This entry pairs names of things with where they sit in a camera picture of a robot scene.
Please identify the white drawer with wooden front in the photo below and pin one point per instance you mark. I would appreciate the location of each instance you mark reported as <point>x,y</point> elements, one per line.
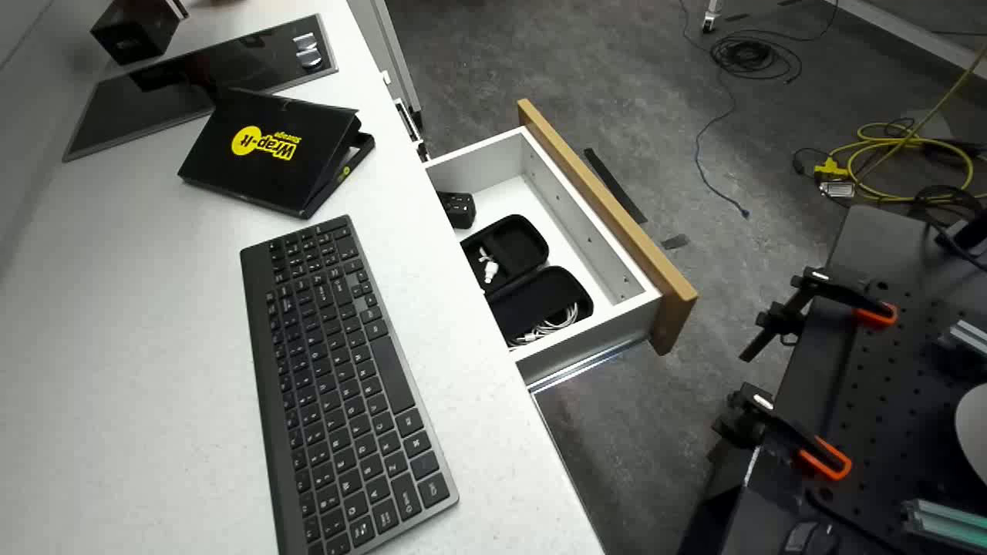
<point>618,218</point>

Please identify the aluminium profile bar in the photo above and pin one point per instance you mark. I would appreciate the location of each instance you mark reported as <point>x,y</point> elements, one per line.
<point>945,523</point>

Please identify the dark grey computer keyboard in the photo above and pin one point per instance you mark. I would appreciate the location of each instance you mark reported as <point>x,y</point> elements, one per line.
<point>340,390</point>

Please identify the black perforated breadboard table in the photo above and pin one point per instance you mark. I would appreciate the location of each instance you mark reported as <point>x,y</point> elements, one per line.
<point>883,390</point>

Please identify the small grey tape piece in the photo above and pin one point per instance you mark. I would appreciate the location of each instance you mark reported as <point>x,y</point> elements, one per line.
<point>676,242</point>

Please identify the small black gadget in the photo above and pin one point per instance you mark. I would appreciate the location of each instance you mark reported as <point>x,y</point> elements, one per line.
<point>458,209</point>

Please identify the white round disc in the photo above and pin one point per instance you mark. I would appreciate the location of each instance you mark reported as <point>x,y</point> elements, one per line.
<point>976,432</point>

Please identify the black open zipper case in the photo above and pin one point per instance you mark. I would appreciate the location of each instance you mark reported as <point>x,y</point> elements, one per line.
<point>515,266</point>

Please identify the black flat glossy panel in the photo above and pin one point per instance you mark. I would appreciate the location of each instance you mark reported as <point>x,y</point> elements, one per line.
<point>155,96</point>

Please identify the black strip on floor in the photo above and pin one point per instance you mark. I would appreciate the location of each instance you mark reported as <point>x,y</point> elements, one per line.
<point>616,188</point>

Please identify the short aluminium profile piece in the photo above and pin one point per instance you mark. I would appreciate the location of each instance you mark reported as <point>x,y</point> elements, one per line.
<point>970,337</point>

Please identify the black cube device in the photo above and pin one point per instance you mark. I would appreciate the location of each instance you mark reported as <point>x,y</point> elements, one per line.
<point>141,25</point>

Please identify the black box with yellow logo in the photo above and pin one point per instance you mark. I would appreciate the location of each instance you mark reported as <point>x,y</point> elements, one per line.
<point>267,155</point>

